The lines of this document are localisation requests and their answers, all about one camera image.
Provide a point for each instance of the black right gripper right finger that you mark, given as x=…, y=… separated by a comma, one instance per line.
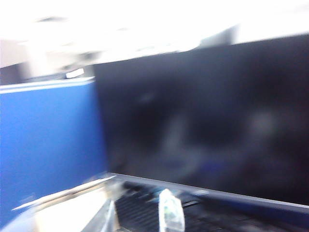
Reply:
x=171, y=212

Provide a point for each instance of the blue office partition panel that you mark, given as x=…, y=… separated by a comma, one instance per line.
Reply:
x=48, y=145

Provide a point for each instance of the black computer monitor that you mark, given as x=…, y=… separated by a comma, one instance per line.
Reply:
x=205, y=108

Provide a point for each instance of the black computer keyboard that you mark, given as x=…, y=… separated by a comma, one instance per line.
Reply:
x=135, y=212

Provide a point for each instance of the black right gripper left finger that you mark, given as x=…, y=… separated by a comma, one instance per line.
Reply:
x=109, y=217

